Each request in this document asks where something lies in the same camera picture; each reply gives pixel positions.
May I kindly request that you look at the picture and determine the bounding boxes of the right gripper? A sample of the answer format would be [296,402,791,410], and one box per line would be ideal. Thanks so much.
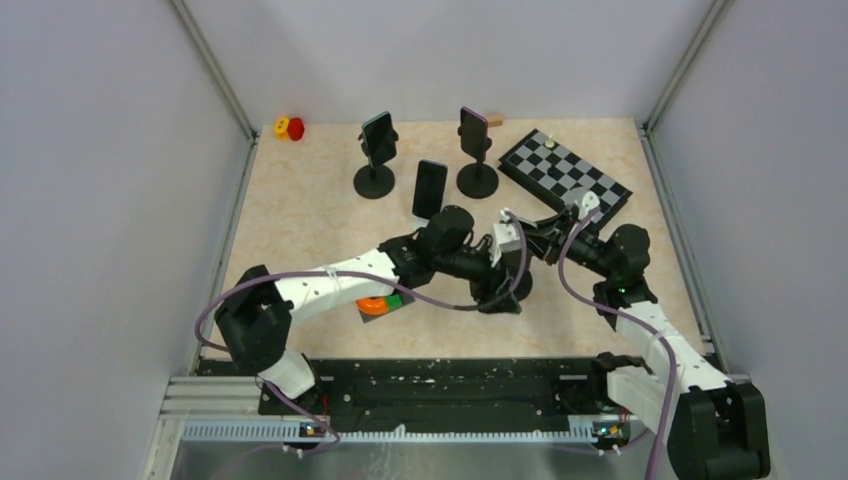
[518,208,616,279]

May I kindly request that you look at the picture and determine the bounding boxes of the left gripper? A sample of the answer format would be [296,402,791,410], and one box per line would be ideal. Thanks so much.
[434,239,521,312]

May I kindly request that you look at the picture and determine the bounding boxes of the black phone stand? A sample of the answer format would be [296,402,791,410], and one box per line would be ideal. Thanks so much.
[456,157,499,199]
[513,269,533,302]
[353,165,395,200]

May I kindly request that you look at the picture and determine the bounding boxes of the black phone with purple edge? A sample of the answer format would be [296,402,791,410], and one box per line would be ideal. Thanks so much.
[458,106,491,161]

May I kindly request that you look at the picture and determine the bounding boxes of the teal edged black phone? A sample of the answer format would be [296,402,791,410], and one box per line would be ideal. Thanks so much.
[359,111,399,168]

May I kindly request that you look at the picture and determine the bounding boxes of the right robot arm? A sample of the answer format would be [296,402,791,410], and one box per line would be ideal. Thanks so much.
[527,212,772,479]

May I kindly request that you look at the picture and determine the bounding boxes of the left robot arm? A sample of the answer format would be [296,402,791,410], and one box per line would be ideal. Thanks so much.
[201,206,528,414]

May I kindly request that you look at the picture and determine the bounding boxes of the black grey chessboard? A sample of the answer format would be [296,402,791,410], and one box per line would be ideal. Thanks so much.
[498,129,632,230]

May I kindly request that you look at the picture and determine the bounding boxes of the green building brick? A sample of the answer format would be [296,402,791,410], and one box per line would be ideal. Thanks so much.
[384,295,403,311]

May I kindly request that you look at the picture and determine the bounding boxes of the grey building baseplate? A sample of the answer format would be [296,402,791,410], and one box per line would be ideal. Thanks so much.
[357,293,415,323]

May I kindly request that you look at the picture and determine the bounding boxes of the small wooden block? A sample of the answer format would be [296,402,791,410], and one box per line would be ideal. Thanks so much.
[486,114,504,128]

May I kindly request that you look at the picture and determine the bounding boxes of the red toy block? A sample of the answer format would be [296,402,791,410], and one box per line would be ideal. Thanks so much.
[286,117,305,141]

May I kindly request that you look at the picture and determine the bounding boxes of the yellow toy block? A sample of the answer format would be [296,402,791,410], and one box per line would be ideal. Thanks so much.
[273,116,290,141]

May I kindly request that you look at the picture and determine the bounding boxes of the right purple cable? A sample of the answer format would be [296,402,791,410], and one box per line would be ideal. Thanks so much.
[557,208,680,480]

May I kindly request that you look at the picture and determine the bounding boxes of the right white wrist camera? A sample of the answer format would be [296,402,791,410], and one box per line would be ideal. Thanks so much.
[564,188,601,221]

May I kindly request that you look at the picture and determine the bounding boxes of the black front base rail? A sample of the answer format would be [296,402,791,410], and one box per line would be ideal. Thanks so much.
[196,356,664,435]

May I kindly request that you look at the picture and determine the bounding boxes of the orange plastic ring toy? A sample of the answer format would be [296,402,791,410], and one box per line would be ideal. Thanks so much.
[355,297,391,316]

